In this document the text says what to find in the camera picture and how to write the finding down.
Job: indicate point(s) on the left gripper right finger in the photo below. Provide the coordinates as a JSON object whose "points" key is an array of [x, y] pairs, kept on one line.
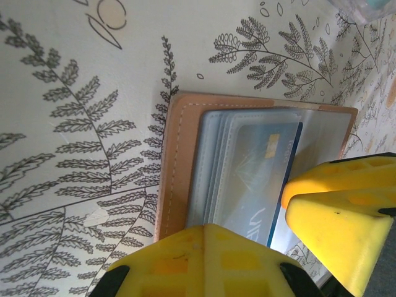
{"points": [[340, 201]]}

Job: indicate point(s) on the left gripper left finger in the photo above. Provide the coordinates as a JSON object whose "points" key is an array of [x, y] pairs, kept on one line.
{"points": [[201, 263]]}

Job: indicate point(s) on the blue credit card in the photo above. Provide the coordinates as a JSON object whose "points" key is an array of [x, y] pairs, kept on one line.
{"points": [[253, 173]]}

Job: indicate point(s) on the brown leather card holder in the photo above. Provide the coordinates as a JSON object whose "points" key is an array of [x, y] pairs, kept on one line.
{"points": [[179, 154]]}

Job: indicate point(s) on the clear plastic box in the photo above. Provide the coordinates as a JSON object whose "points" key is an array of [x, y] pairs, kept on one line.
{"points": [[362, 14]]}

